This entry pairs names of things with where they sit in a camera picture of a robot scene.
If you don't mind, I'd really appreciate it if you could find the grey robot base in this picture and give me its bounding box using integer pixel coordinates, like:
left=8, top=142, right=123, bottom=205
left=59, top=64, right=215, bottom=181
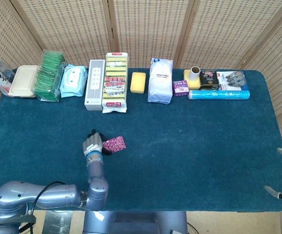
left=82, top=211, right=188, bottom=234

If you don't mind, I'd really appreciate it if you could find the white power strip box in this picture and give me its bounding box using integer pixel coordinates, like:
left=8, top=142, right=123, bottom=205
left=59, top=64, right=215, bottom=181
left=84, top=59, right=106, bottom=112

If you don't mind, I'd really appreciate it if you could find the yellow sponge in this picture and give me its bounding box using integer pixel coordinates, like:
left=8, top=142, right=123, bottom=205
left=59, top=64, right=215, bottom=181
left=183, top=69, right=201, bottom=91
left=130, top=72, right=147, bottom=94

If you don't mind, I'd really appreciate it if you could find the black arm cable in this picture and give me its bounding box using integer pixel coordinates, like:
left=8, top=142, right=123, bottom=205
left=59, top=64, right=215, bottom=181
left=30, top=181, right=66, bottom=217

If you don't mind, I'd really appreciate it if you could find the light blue wet wipes pack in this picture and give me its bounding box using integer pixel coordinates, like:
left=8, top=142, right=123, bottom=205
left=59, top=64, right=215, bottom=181
left=59, top=63, right=88, bottom=98

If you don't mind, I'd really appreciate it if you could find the white paper bag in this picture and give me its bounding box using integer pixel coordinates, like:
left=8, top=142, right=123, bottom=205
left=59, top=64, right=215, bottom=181
left=147, top=58, right=174, bottom=105

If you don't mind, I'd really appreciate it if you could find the dark metal tin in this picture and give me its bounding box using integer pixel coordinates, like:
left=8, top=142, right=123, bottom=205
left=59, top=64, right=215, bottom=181
left=199, top=70, right=221, bottom=91

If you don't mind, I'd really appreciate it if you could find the metal floor plate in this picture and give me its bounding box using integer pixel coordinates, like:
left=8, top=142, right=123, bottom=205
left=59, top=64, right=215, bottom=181
left=43, top=211, right=73, bottom=234

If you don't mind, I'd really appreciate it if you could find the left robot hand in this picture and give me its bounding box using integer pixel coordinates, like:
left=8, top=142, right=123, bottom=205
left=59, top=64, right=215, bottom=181
left=82, top=128, right=112, bottom=156

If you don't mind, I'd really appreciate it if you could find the teal table mat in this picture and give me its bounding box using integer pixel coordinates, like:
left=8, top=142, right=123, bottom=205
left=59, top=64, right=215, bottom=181
left=0, top=68, right=282, bottom=212

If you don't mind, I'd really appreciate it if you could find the beige lunch box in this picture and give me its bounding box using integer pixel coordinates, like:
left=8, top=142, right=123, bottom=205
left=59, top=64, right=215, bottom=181
left=8, top=65, right=39, bottom=98

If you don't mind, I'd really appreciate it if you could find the wicker folding screen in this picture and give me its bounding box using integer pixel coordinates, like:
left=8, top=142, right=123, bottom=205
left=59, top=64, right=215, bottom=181
left=0, top=0, right=282, bottom=149

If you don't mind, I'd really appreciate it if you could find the yellow sponge multipack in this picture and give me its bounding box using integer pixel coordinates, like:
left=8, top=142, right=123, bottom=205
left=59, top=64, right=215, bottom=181
left=101, top=52, right=129, bottom=114

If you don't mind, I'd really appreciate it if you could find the blue cling film roll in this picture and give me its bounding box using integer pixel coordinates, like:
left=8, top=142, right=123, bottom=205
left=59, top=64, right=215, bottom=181
left=188, top=90, right=251, bottom=100

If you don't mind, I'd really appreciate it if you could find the green tea bag box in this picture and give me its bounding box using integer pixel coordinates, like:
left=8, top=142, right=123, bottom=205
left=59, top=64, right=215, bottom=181
left=33, top=49, right=68, bottom=102

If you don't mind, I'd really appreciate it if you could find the small purple box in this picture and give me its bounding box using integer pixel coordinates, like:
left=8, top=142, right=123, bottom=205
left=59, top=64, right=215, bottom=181
left=172, top=80, right=190, bottom=97

